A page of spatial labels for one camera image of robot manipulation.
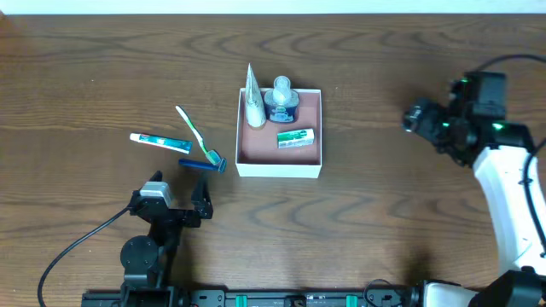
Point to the blue razor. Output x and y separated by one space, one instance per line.
220 167

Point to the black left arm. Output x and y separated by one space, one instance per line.
147 259

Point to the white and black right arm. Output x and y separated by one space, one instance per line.
508 177

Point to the small toothpaste tube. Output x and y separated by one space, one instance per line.
180 146

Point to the green white soap packet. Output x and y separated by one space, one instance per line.
295 138

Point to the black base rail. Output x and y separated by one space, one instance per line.
376 293

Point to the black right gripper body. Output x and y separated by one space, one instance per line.
432 129

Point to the white squeeze tube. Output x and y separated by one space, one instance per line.
254 103

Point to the green white toothbrush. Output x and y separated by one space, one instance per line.
212 156

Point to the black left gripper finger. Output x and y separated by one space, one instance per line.
156 177
200 198

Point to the clear bottle blue label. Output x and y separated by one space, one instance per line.
281 102

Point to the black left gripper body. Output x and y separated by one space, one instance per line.
178 214

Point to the white box pink inside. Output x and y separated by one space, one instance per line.
257 153

